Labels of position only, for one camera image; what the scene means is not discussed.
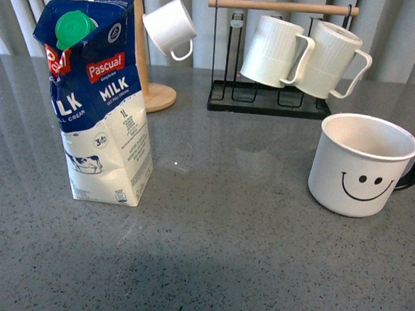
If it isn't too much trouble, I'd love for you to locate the cream ribbed mug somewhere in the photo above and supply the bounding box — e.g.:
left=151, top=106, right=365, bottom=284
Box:
left=295, top=21, right=373, bottom=99
left=240, top=16, right=315, bottom=88

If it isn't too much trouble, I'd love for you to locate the blue white milk carton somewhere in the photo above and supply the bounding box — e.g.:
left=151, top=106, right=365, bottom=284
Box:
left=33, top=0, right=153, bottom=207

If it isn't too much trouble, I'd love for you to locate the right cream ribbed mug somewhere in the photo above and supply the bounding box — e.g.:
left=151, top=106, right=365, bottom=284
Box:
left=295, top=21, right=373, bottom=99

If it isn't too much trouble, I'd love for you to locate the white smiley face mug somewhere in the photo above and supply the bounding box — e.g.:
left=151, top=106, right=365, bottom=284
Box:
left=308, top=113, right=415, bottom=217

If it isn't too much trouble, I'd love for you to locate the left cream ribbed mug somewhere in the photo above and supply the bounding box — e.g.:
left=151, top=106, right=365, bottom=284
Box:
left=240, top=16, right=315, bottom=88

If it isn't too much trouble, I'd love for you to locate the wooden mug tree stand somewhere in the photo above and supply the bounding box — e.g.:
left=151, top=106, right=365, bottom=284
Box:
left=134, top=0, right=177, bottom=113

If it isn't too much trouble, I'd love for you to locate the black metal mug rack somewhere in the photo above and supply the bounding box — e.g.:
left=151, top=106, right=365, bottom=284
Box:
left=207, top=0, right=360, bottom=120

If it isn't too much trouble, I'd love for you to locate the small white hanging cup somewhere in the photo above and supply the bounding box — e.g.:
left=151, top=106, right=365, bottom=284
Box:
left=142, top=0, right=197, bottom=61

